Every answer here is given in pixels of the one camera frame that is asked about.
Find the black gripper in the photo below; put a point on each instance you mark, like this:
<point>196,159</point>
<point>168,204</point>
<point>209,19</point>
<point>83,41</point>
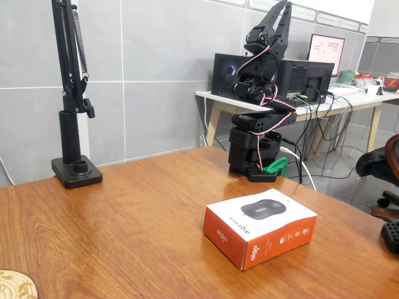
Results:
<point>278,37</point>

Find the orange white mouse box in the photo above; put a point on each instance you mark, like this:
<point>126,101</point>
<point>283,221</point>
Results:
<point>258,224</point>

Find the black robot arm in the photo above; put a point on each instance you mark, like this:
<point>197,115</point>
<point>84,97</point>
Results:
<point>265,121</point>

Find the computer monitor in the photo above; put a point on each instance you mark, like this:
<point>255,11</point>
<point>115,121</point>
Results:
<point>325,50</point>

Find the black computer case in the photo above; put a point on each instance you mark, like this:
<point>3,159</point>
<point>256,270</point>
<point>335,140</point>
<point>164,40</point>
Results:
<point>296,78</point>

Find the stack of papers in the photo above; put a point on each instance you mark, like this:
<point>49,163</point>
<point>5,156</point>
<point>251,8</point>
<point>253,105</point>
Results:
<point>343,90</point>

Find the white side table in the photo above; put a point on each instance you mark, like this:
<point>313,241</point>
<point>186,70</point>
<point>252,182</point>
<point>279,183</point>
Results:
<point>218,99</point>

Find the red packet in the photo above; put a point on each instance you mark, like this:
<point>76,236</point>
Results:
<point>364,75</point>

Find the red tin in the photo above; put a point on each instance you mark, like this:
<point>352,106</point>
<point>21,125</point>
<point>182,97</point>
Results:
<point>392,82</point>

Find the black office chair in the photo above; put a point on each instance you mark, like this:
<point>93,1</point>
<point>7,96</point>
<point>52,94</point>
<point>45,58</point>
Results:
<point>374,162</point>

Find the black spring boom stand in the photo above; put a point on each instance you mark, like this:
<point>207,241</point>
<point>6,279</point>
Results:
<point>70,137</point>

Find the black perforated plastic block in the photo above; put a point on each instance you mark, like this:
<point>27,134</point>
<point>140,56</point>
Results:
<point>391,236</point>

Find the round wooden coaster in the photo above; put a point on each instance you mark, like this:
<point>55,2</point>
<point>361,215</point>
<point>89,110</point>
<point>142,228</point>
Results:
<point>15,285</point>

